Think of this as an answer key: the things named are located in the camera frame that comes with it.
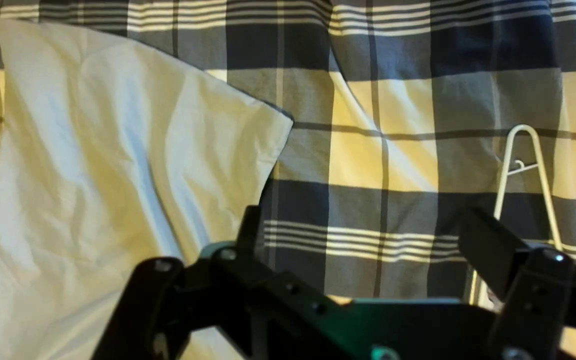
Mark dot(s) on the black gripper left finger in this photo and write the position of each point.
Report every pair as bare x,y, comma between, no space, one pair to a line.
161,306

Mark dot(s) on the white plastic clothes hanger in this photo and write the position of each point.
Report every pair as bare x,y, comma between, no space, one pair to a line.
522,126

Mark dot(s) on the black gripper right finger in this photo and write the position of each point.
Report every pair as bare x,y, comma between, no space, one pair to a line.
534,301

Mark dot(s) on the plaid duvet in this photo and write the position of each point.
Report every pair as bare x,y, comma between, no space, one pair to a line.
400,101

